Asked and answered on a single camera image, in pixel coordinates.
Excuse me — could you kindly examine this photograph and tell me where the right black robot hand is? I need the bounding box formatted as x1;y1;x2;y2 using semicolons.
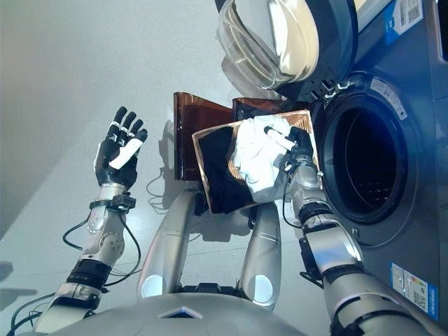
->
264;124;315;165

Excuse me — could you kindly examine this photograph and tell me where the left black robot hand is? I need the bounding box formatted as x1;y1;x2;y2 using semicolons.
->
93;106;148;188

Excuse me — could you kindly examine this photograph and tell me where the white garment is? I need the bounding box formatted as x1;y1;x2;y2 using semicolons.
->
227;117;298;204

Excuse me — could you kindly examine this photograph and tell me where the black garment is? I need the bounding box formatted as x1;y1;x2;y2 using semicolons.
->
199;127;256;215

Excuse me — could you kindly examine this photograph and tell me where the grey front-load washing machine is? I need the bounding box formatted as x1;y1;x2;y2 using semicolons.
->
307;0;448;336

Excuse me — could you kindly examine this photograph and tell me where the wicker laundry basket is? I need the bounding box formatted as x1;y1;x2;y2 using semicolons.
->
191;108;320;215

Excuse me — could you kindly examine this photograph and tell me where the left silver robot leg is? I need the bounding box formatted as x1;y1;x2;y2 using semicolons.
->
137;190;200;298

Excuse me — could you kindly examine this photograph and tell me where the silver robot leg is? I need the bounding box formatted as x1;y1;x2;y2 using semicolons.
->
239;202;283;312
137;190;200;298

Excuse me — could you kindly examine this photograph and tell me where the white door rim label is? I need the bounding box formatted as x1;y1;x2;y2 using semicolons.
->
370;77;407;120

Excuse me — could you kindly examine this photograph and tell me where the right silver robot leg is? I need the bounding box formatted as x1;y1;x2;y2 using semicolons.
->
239;202;283;312

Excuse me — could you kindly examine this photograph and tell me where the round glass washer door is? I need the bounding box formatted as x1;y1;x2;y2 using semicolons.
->
215;0;360;102

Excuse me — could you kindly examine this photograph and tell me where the blue white energy label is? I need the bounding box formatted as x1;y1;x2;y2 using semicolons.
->
383;0;424;45

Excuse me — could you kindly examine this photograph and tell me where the silver robot torso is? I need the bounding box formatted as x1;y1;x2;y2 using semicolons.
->
45;293;316;336

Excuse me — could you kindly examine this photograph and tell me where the blue white pictured sticker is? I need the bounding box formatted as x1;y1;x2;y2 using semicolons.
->
390;260;440;321

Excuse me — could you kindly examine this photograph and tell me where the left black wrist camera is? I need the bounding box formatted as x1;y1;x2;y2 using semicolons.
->
111;191;137;211

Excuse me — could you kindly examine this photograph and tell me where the thin white floor cable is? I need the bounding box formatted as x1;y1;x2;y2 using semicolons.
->
146;174;176;211

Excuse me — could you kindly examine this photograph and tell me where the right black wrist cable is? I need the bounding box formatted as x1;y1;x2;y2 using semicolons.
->
282;174;325;290

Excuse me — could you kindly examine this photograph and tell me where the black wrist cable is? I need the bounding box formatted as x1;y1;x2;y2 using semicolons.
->
10;213;143;333
282;174;325;290

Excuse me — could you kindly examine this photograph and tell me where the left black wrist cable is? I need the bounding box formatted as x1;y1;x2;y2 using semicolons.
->
10;213;143;333

